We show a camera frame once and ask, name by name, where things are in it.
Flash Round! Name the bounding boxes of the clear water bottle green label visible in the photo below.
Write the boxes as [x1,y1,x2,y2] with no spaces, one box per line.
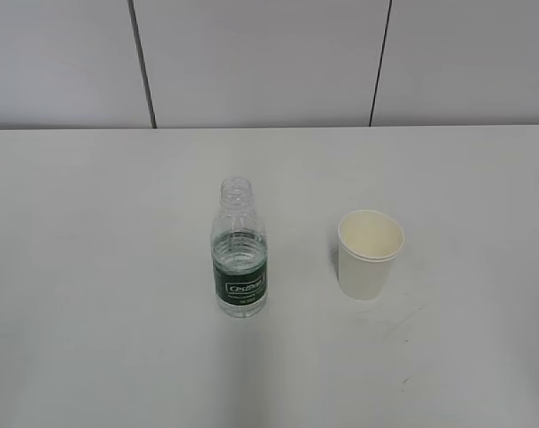
[210,177,268,317]

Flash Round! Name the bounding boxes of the white paper cup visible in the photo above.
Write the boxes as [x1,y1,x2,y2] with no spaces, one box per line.
[338,210,405,262]
[338,245,398,300]

